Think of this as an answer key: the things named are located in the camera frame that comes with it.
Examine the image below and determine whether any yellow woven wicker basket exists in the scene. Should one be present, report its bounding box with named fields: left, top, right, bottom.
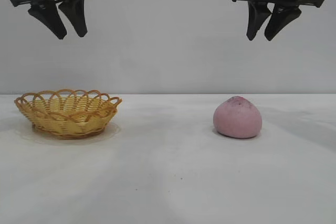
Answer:
left=14, top=89, right=123, bottom=140

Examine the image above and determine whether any pink peach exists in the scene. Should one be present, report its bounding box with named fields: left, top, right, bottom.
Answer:
left=213, top=96, right=263, bottom=138

